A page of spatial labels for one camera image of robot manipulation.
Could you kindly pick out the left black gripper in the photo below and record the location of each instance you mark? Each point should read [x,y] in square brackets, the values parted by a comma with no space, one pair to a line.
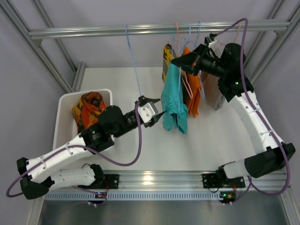
[142,103]

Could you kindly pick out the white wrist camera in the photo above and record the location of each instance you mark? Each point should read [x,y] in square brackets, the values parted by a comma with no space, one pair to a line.
[147,112]
[210,40]

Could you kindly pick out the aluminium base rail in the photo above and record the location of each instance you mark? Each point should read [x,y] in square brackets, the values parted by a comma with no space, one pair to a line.
[185,180]

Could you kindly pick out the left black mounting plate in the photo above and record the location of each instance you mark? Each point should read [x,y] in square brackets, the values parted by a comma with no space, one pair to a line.
[111,181]

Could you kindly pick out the pink wire hanger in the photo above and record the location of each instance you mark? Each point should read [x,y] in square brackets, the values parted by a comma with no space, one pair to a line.
[234,27]
[178,53]

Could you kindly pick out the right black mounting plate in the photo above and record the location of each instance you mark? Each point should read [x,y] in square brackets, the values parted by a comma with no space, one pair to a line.
[212,180]

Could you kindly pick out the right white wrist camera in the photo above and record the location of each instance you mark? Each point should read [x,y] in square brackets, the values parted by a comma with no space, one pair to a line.
[210,40]

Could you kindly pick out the orange camouflage trousers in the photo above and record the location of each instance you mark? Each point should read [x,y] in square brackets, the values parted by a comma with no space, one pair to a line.
[87,109]

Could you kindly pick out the white slotted cable duct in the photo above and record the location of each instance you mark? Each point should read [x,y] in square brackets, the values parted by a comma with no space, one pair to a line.
[136,196]

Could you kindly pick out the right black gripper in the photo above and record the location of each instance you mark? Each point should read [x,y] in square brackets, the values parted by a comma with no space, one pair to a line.
[197,60]

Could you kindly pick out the green yellow camouflage trousers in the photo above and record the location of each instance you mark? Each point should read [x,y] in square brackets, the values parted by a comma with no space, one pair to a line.
[168,55]

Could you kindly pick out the teal trousers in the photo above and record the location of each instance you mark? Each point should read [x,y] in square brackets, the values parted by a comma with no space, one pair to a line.
[174,105]

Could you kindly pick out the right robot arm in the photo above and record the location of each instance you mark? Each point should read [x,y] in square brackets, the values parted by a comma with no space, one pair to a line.
[271,152]

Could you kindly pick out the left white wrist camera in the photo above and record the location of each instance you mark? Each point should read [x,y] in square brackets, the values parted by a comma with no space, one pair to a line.
[147,112]

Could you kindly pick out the aluminium hanging rail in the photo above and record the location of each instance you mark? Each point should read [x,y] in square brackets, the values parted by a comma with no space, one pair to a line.
[153,29]

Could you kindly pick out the white plastic basket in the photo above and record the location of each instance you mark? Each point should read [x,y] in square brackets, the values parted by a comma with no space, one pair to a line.
[66,128]

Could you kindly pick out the black mounting plate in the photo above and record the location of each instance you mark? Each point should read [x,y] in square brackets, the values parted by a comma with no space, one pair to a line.
[111,181]
[212,180]

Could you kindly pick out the beige trousers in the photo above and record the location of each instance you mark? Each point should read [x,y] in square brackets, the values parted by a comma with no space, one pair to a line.
[213,96]

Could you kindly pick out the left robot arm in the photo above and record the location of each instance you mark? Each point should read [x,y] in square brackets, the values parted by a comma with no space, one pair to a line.
[40,175]

